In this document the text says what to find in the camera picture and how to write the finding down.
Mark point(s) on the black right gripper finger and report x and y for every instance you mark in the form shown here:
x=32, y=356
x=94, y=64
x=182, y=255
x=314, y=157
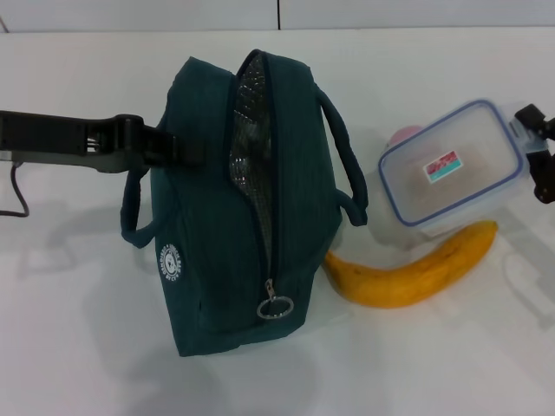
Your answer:
x=546, y=173
x=531, y=116

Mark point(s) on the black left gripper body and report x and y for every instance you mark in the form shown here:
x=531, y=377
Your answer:
x=47, y=136

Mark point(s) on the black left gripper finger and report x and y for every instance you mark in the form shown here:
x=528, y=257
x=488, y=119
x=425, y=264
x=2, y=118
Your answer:
x=169, y=151

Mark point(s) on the dark teal insulated lunch bag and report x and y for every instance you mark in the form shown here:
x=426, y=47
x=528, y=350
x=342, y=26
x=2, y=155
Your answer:
x=208, y=216

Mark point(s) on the pink toy peach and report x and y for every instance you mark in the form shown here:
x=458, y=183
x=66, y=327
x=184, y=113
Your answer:
x=405, y=132

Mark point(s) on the yellow banana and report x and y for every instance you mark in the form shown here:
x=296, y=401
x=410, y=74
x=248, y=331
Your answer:
x=390, y=286

